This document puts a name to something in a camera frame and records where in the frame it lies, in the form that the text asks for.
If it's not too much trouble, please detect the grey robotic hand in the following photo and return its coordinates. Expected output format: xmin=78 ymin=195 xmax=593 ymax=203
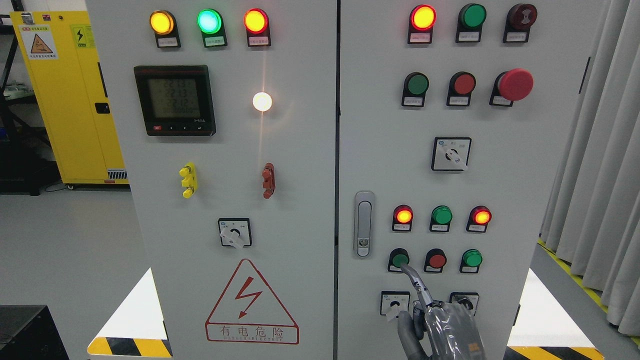
xmin=397 ymin=264 xmax=487 ymax=360

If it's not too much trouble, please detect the green start push button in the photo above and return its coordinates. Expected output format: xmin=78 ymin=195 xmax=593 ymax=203
xmin=387 ymin=248 xmax=410 ymax=273

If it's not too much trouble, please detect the lower red push button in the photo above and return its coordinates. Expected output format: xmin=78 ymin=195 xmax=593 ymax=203
xmin=423 ymin=248 xmax=447 ymax=273

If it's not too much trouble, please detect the red push button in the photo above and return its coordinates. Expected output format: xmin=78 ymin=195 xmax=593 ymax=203
xmin=423 ymin=248 xmax=447 ymax=273
xmin=446 ymin=71 xmax=477 ymax=107

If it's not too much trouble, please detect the upper green push button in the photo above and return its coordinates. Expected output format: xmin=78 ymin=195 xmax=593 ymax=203
xmin=401 ymin=71 xmax=430 ymax=108

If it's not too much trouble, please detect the upper red push button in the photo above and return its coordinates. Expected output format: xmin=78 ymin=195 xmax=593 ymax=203
xmin=446 ymin=71 xmax=477 ymax=107

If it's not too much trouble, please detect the red emergency stop mushroom button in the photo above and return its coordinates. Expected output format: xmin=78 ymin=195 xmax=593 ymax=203
xmin=489 ymin=68 xmax=534 ymax=107

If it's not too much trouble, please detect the lower middle green indicator lamp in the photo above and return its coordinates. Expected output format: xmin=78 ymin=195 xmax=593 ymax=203
xmin=429 ymin=205 xmax=453 ymax=233

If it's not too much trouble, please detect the green indicator lamp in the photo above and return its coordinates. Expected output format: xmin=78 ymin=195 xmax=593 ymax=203
xmin=196 ymin=8 xmax=227 ymax=48
xmin=455 ymin=3 xmax=487 ymax=43
xmin=429 ymin=205 xmax=453 ymax=233

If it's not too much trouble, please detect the lower left red indicator lamp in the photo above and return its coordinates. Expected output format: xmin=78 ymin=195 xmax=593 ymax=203
xmin=391 ymin=204 xmax=413 ymax=232

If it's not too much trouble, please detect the red indicator lamp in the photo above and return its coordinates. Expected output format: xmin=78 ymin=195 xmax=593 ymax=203
xmin=391 ymin=204 xmax=413 ymax=232
xmin=243 ymin=7 xmax=271 ymax=47
xmin=407 ymin=4 xmax=437 ymax=44
xmin=466 ymin=205 xmax=492 ymax=233

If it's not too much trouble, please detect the lower right red indicator lamp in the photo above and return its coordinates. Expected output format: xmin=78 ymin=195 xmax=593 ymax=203
xmin=466 ymin=205 xmax=492 ymax=233

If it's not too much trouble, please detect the grey curtain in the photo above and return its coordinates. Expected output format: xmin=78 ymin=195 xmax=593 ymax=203
xmin=541 ymin=0 xmax=640 ymax=337

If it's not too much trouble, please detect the red electric hazard warning sticker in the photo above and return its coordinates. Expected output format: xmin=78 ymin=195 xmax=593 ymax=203
xmin=205 ymin=259 xmax=300 ymax=345

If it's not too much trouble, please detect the red terminal connector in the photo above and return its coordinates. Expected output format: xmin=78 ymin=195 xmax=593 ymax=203
xmin=262 ymin=162 xmax=276 ymax=199

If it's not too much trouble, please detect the grey electrical control cabinet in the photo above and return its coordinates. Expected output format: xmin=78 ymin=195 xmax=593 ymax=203
xmin=86 ymin=0 xmax=605 ymax=360

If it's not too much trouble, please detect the white lit indicator lamp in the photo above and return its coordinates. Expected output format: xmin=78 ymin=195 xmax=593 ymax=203
xmin=252 ymin=91 xmax=274 ymax=112

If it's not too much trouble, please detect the yellow terminal connector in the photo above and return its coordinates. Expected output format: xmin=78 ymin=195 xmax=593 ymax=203
xmin=179 ymin=162 xmax=198 ymax=199

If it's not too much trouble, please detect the red indicator lamp top right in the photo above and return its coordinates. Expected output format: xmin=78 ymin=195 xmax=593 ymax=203
xmin=407 ymin=4 xmax=437 ymax=44

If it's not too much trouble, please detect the green indicator lamp top right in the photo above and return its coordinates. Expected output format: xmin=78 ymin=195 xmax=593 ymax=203
xmin=455 ymin=3 xmax=487 ymax=43

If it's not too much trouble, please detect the black digital power meter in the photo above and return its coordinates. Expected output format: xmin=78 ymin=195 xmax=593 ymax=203
xmin=134 ymin=64 xmax=217 ymax=136

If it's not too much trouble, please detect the red indicator lamp top left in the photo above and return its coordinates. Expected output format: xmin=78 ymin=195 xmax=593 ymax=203
xmin=243 ymin=7 xmax=271 ymax=47

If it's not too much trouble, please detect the green indicator lamp top left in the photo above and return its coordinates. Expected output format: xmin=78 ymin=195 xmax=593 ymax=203
xmin=196 ymin=8 xmax=227 ymax=48

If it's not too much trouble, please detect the black box lower left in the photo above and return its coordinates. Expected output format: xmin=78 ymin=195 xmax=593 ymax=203
xmin=0 ymin=305 xmax=69 ymax=360

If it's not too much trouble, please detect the yellow indicator lamp top left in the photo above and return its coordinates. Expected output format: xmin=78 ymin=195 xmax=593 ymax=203
xmin=149 ymin=9 xmax=181 ymax=49

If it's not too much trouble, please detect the yellow safety storage cabinet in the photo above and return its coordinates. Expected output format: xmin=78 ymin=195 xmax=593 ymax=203
xmin=10 ymin=11 xmax=128 ymax=187

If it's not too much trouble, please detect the black key selector switch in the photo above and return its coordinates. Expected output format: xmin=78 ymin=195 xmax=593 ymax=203
xmin=449 ymin=292 xmax=480 ymax=316

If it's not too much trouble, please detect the lower white rotary selector switch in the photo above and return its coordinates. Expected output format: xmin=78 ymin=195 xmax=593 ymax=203
xmin=380 ymin=291 xmax=410 ymax=322

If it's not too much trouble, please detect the silver cabinet door handle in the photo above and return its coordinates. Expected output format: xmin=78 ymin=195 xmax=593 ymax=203
xmin=353 ymin=191 xmax=375 ymax=259

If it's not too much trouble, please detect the upper right rotary selector switch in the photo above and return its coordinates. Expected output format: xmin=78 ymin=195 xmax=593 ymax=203
xmin=430 ymin=136 xmax=473 ymax=172

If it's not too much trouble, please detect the left panel rotary selector switch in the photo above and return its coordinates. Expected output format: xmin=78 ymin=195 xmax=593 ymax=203
xmin=217 ymin=218 xmax=253 ymax=249

